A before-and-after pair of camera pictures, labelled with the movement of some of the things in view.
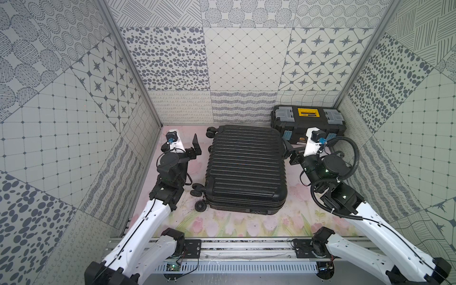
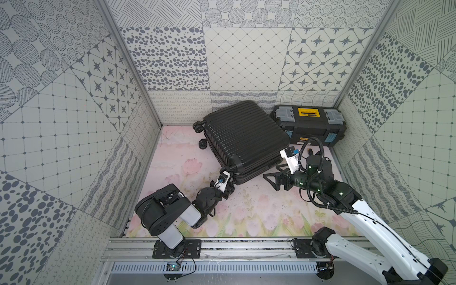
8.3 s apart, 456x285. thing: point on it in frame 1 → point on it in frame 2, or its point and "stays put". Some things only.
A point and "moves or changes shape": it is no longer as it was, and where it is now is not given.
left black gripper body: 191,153 → 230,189
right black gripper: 297,156 → 285,174
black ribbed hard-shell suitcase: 245,170 moves or changes shape
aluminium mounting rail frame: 241,256 stays put
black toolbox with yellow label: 293,121 stays put
